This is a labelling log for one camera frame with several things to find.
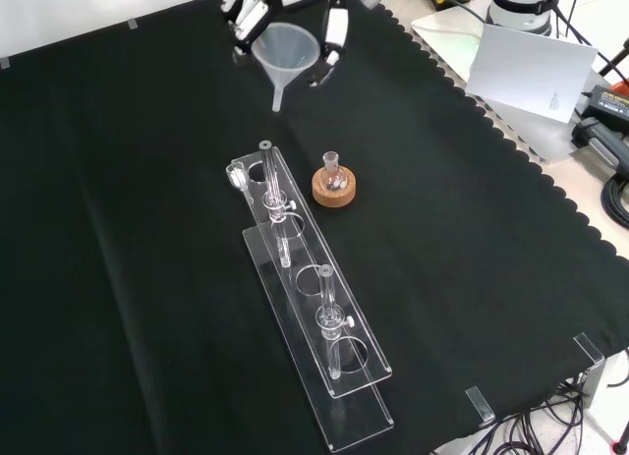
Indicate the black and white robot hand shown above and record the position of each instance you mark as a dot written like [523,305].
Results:
[245,13]

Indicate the translucent plastic funnel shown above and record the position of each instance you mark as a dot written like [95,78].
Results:
[285,47]

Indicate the glass round-bottom flask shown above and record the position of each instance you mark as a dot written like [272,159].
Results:
[334,180]

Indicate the clear acrylic funnel stand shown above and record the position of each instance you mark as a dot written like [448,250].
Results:
[314,337]

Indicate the clear tape strip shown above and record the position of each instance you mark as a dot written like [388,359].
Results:
[4,63]
[134,24]

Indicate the black cloth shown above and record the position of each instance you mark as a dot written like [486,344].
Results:
[123,229]

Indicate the white paper card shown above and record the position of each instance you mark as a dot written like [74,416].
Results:
[531,72]

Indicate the pale grey board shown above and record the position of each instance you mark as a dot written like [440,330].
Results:
[550,140]

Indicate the black tripod leg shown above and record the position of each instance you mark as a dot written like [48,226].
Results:
[614,62]

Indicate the black plug block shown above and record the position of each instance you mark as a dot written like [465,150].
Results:
[597,135]

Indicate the black power adapter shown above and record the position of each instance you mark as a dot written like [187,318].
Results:
[609,103]

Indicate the clear cloth clamp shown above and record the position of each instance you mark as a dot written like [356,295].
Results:
[480,405]
[589,348]

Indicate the grey metal bench leg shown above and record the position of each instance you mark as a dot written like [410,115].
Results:
[597,381]

